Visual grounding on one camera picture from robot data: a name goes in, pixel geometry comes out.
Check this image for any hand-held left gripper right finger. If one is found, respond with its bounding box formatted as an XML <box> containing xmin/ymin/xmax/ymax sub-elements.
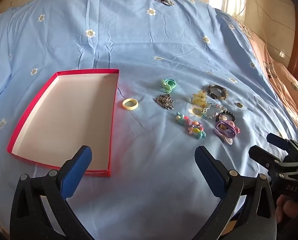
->
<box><xmin>193</xmin><ymin>145</ymin><xmax>277</xmax><ymax>240</ymax></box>

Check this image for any purple hair tie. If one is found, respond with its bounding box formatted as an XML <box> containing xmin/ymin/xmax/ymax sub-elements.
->
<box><xmin>215</xmin><ymin>120</ymin><xmax>241</xmax><ymax>145</ymax></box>

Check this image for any blue flower print bed sheet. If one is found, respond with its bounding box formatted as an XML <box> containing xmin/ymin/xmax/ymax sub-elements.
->
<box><xmin>0</xmin><ymin>0</ymin><xmax>298</xmax><ymax>240</ymax></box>

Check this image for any yellow hair claw clip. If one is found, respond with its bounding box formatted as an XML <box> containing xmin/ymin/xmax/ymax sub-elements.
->
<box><xmin>191</xmin><ymin>89</ymin><xmax>208</xmax><ymax>108</ymax></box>

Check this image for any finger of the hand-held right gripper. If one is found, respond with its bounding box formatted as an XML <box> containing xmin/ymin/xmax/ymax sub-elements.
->
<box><xmin>249</xmin><ymin>145</ymin><xmax>286</xmax><ymax>170</ymax></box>
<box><xmin>266</xmin><ymin>133</ymin><xmax>291</xmax><ymax>152</ymax></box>

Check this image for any crystal bead bracelet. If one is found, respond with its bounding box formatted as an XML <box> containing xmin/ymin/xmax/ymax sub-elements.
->
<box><xmin>200</xmin><ymin>102</ymin><xmax>227</xmax><ymax>119</ymax></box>

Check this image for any silver metal chain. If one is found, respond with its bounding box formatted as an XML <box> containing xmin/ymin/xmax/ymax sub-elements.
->
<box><xmin>153</xmin><ymin>94</ymin><xmax>175</xmax><ymax>110</ymax></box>

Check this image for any pale yellow bangle ring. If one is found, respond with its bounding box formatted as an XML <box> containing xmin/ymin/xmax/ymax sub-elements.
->
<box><xmin>122</xmin><ymin>98</ymin><xmax>139</xmax><ymax>110</ymax></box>

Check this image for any red cardboard box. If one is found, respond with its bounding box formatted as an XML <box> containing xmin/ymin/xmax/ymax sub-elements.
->
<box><xmin>7</xmin><ymin>69</ymin><xmax>120</xmax><ymax>178</ymax></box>

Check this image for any green bow hair tie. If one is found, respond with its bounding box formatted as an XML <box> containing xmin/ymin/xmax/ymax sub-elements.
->
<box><xmin>161</xmin><ymin>79</ymin><xmax>174</xmax><ymax>92</ymax></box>

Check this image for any bead bracelet with cat charm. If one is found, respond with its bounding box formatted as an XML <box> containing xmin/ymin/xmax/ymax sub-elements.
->
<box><xmin>215</xmin><ymin>112</ymin><xmax>237</xmax><ymax>125</ymax></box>

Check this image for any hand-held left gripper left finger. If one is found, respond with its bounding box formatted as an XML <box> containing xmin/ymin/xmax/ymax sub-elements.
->
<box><xmin>10</xmin><ymin>145</ymin><xmax>93</xmax><ymax>240</ymax></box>

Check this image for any colourful candy bead bracelet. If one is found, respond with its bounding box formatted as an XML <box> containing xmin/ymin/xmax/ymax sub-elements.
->
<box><xmin>175</xmin><ymin>112</ymin><xmax>206</xmax><ymax>140</ymax></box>

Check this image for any person's right hand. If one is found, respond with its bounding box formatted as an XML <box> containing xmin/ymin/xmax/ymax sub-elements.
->
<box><xmin>275</xmin><ymin>195</ymin><xmax>298</xmax><ymax>224</ymax></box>

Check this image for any pink printed blanket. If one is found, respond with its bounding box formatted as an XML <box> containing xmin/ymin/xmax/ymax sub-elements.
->
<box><xmin>235</xmin><ymin>20</ymin><xmax>298</xmax><ymax>153</ymax></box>

